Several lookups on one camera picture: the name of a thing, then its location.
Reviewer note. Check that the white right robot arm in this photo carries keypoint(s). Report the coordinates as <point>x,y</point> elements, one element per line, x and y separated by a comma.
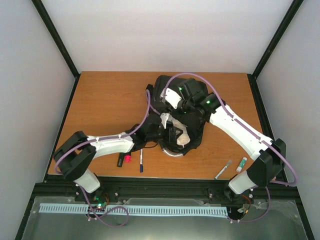
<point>268,155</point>

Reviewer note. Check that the light blue cable duct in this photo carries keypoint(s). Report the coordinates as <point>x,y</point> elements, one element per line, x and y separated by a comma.
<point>137,210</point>

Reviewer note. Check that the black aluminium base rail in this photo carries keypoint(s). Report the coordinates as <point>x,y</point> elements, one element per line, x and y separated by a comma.
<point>210,191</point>

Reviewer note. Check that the black frame post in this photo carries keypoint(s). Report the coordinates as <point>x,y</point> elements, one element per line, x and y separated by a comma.
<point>45,17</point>
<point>280,31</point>

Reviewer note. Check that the black right frame post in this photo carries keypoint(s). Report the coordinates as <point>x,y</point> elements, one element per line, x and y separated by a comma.
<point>280,31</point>

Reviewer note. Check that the green highlighter marker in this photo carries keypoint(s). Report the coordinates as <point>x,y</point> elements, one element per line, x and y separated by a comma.
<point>120,160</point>

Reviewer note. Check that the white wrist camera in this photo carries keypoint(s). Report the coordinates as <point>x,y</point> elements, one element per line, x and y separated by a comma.
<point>165,119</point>
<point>170,96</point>

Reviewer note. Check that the blue ballpoint pen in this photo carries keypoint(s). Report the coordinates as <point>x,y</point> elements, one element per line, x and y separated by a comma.
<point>141,166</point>

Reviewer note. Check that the black student backpack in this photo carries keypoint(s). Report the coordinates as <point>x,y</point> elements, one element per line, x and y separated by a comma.
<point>175,112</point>

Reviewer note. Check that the grey whiteboard marker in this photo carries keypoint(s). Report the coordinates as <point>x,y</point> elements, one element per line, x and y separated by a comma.
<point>223,169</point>

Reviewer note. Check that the beige pencil case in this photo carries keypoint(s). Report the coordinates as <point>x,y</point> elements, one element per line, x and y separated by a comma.
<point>184,138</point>

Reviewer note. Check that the pink highlighter marker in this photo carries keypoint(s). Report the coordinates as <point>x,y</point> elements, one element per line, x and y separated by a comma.
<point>127,158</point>

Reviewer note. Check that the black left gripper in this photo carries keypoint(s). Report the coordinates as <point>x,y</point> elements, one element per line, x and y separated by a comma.
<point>170,135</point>

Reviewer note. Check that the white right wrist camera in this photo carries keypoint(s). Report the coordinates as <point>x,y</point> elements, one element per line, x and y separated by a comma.
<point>170,96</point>

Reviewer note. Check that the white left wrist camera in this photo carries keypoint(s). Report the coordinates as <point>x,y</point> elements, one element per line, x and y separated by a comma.
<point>165,119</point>

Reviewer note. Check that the black left frame post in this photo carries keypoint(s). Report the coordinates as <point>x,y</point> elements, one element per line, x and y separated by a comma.
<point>45,17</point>

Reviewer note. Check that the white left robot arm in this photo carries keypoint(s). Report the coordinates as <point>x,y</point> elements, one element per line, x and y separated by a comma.
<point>73,158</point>

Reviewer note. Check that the white glue stick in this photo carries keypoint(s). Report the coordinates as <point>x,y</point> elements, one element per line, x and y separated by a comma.
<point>241,164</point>

